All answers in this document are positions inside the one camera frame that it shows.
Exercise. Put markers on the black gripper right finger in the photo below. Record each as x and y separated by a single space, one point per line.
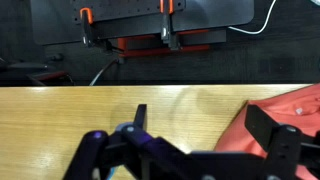
260 123

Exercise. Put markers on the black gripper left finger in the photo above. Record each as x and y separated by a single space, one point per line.
140 115

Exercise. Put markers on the blue jar lid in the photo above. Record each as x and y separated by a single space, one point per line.
120 127

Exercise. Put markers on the orange cloth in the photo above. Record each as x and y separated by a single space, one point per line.
300 100

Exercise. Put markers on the orange black clamp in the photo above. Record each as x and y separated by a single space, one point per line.
87 20
170 30

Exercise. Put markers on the dark robot mounting plate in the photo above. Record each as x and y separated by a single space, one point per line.
206 13

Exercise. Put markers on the red metal frame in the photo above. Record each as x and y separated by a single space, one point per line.
146 52

